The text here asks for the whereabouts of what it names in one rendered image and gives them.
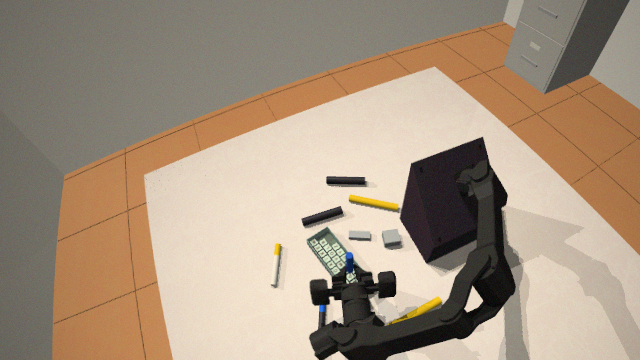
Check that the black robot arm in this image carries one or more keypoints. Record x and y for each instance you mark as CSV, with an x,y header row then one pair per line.
x,y
365,337

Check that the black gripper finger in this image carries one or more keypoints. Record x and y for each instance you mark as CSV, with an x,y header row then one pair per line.
x,y
341,276
360,273

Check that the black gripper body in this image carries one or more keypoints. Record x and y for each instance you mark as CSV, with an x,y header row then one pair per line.
x,y
351,293

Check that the blue stylus with silver tip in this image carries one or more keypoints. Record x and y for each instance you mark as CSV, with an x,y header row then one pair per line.
x,y
349,263

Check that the black cylinder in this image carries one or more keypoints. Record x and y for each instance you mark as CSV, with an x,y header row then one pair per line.
x,y
322,216
345,180

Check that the black and blue marker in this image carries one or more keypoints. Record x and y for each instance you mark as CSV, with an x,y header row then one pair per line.
x,y
322,316

